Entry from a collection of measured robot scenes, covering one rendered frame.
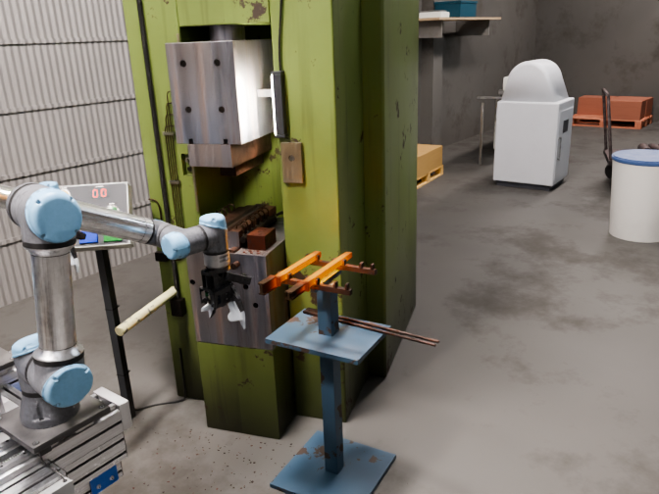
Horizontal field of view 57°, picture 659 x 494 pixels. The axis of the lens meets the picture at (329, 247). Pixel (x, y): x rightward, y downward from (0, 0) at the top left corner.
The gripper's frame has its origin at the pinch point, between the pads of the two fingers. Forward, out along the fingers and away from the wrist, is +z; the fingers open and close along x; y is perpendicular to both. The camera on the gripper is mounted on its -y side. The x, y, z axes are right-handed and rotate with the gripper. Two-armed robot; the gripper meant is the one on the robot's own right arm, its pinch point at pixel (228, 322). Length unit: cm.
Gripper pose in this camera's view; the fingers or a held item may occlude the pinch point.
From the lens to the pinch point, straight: 191.2
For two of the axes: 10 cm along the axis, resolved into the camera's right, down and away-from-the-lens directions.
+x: 8.0, 1.7, -5.7
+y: -5.9, 2.9, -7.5
